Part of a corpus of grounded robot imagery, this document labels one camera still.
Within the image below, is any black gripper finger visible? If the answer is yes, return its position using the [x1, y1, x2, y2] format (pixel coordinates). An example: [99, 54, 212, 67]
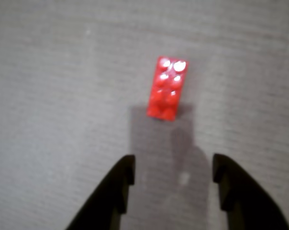
[212, 153, 289, 230]
[65, 154, 136, 230]

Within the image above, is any red lego block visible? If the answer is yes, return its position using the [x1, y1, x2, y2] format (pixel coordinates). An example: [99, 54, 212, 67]
[146, 56, 189, 122]

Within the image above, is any brown cardboard sheet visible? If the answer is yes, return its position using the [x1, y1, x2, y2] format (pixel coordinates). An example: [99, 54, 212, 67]
[0, 0, 289, 230]

